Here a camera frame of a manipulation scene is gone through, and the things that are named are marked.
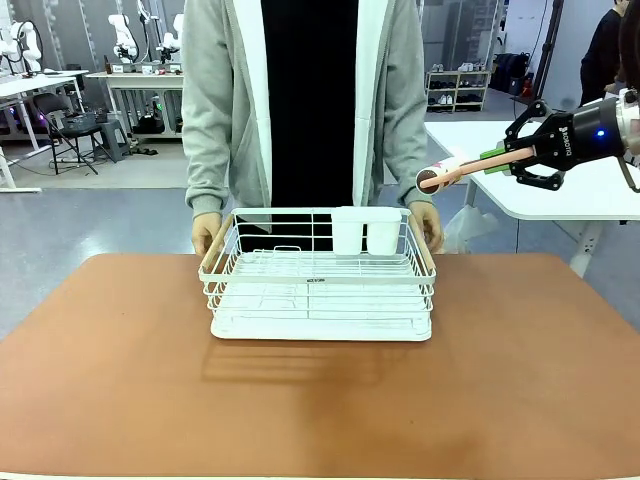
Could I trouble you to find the white desk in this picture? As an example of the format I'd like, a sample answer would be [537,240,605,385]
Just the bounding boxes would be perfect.
[0,69,90,194]

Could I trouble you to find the person's right hand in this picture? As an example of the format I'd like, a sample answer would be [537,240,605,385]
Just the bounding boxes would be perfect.
[190,211,224,258]

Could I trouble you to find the person torso gray hoodie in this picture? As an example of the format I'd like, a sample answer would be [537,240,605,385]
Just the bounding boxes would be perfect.
[180,0,434,251]

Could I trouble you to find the black luggage bags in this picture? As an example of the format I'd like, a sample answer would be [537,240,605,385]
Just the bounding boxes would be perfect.
[491,51,532,97]

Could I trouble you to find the wooden shoe rack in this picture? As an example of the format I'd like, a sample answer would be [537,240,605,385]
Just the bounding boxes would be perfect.
[425,69,493,113]

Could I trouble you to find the gray plastic stool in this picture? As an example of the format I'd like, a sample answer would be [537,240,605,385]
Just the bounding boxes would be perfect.
[96,118,132,164]

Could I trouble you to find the pink handled lint roller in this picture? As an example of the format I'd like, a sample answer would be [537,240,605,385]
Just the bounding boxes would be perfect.
[415,145,540,196]

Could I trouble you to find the white side table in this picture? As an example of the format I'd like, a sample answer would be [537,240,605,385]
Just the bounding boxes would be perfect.
[423,118,640,279]

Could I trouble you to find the clear plastic bag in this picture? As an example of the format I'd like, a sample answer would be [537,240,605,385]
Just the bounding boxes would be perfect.
[442,203,502,254]

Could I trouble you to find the person's left forearm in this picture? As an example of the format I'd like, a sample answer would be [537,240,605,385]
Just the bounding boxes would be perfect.
[382,94,434,207]

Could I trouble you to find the white utensil holder cup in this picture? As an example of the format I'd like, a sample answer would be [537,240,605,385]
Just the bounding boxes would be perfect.
[330,205,403,256]

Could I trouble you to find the black bag under workbench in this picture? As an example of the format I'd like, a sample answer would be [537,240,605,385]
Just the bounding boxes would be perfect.
[131,113,167,136]

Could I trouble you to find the person's left hand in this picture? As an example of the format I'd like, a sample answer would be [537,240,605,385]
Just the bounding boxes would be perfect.
[408,200,446,255]

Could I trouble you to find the bystander in black clothes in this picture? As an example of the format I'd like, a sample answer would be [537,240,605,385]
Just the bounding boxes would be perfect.
[579,0,631,107]

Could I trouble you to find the person's right forearm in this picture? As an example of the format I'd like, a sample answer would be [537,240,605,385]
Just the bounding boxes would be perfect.
[181,94,232,220]

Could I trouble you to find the black folding chair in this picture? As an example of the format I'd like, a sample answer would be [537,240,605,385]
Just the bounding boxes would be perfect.
[31,91,100,177]

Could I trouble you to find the black stand pole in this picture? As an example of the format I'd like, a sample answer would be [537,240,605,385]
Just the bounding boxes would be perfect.
[530,0,567,104]

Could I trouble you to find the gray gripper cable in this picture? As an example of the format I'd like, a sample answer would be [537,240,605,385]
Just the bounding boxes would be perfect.
[618,153,640,194]

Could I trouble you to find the white drip tray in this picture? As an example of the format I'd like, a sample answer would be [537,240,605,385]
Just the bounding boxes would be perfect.
[209,279,434,344]

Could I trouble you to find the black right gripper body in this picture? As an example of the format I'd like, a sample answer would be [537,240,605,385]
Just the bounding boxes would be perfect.
[533,96,627,173]

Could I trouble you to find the wooden top workbench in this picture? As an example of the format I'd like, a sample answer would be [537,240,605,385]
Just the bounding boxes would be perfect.
[85,70,185,137]

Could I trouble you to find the white wire dish rack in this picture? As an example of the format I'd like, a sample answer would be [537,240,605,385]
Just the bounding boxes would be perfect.
[197,206,438,324]

